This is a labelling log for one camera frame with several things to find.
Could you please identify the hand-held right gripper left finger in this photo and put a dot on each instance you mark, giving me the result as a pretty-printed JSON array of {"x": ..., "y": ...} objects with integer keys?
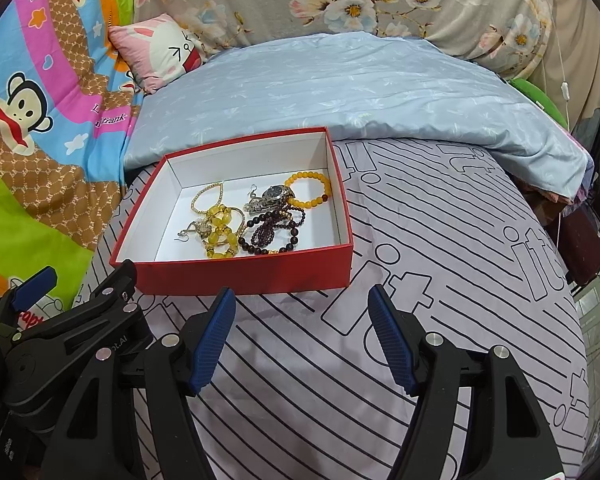
[{"x": 212, "y": 345}]

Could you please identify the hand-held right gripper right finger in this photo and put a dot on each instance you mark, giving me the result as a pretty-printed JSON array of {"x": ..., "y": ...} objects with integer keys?
[{"x": 390, "y": 345}]

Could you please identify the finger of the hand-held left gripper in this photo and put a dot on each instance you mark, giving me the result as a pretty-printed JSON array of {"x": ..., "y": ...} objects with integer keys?
[
  {"x": 35, "y": 285},
  {"x": 122, "y": 282}
]

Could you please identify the silver drop earrings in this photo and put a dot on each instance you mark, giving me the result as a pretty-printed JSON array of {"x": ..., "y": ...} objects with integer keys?
[{"x": 182, "y": 233}]

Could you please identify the red cardboard box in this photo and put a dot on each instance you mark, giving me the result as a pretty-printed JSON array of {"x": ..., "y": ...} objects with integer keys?
[{"x": 260, "y": 270}]

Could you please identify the silver wrist watch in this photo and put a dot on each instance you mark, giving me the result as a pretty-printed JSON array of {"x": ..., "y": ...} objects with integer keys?
[{"x": 275, "y": 194}]

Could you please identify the grey striped bed cover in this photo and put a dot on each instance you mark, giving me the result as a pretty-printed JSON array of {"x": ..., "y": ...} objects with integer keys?
[{"x": 430, "y": 240}]

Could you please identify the dark red stool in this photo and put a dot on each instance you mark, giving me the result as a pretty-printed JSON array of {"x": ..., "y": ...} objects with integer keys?
[{"x": 582, "y": 245}]

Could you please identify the pink rabbit pillow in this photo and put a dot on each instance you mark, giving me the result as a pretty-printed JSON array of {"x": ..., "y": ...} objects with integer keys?
[{"x": 155, "y": 50}]

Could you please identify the cartoon monkey blanket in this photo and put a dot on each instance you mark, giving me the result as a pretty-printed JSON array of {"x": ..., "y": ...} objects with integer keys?
[{"x": 40, "y": 50}]

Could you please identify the light blue quilt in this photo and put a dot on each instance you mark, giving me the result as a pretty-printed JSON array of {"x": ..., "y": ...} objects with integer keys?
[{"x": 355, "y": 90}]

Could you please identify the green cushion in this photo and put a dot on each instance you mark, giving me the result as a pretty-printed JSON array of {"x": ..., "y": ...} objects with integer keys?
[{"x": 535, "y": 92}]

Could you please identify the beige curtain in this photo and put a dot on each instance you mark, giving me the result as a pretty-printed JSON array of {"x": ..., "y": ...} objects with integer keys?
[{"x": 580, "y": 35}]

